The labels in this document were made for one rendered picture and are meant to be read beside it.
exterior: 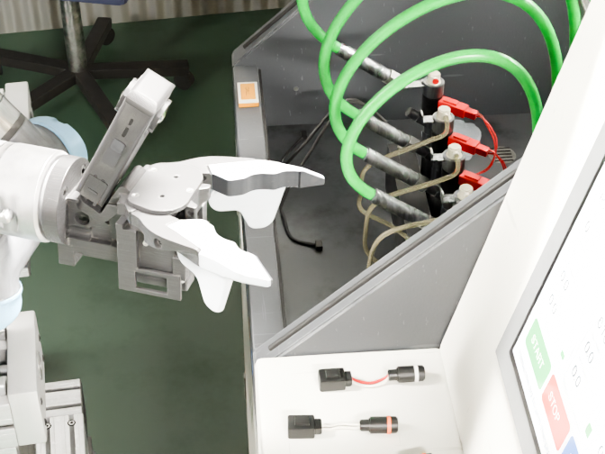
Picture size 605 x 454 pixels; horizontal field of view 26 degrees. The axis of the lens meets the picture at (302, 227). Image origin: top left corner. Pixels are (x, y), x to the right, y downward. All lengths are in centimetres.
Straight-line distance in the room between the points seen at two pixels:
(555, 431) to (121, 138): 50
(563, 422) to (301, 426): 35
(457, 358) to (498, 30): 74
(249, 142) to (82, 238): 88
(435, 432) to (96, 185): 60
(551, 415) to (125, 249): 45
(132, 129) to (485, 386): 59
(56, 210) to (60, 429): 150
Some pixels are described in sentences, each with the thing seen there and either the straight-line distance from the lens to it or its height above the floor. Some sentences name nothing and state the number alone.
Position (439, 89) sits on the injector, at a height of 111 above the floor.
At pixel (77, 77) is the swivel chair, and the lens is 361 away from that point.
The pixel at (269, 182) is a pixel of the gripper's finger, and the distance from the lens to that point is 105.
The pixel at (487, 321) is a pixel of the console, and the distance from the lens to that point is 143.
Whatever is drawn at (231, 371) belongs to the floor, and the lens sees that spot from 288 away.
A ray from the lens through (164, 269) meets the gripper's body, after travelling 102.
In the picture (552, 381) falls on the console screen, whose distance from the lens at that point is 125.
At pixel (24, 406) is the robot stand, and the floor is 97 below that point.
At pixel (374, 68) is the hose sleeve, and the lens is 172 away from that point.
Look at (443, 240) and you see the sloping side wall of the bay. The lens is 146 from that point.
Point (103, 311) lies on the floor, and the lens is 304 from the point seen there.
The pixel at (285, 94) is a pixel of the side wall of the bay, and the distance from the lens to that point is 212.
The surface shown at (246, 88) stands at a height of 96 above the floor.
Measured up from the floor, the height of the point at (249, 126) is 95.
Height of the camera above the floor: 210
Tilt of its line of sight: 41 degrees down
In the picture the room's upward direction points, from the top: straight up
